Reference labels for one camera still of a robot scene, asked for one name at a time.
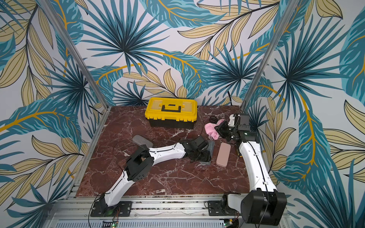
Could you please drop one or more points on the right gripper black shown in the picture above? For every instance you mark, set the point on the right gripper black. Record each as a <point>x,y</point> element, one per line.
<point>225,130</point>

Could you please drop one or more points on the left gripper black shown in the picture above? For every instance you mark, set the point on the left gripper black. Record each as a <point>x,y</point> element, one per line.
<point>206,157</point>

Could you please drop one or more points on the grey-blue rectangular eyeglass case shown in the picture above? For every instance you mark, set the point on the grey-blue rectangular eyeglass case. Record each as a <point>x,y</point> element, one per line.
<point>209,147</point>

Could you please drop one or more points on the pink cloth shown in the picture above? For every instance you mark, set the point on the pink cloth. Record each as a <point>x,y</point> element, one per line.
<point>210,130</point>

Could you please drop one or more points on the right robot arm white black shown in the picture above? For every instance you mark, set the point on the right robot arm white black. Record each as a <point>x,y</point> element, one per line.
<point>263,205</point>

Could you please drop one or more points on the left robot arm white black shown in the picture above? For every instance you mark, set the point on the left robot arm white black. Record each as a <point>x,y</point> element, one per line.
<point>140,163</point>

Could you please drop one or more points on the grey oval eyeglass case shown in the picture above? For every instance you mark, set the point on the grey oval eyeglass case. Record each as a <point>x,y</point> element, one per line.
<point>139,140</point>

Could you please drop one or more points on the yellow black toolbox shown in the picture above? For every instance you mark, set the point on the yellow black toolbox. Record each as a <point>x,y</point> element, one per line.
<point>171,112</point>

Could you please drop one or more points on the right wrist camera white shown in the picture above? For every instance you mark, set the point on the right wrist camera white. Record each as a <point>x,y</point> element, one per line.
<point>234,120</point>

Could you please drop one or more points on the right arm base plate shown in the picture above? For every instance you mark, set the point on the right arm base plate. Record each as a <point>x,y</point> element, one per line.
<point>220,208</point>

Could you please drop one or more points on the aluminium front rail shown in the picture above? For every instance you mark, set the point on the aluminium front rail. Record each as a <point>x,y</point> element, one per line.
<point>165,211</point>

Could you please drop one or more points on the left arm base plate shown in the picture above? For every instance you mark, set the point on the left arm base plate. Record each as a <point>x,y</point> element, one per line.
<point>100,209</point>

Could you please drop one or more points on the right metal frame post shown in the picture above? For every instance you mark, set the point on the right metal frame post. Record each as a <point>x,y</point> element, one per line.
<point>270,49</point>

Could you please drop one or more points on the metal frame post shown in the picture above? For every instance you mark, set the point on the metal frame post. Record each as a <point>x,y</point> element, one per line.
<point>60,29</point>
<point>270,49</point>

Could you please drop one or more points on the left metal frame post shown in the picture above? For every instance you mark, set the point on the left metal frame post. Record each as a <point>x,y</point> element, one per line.
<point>60,29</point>

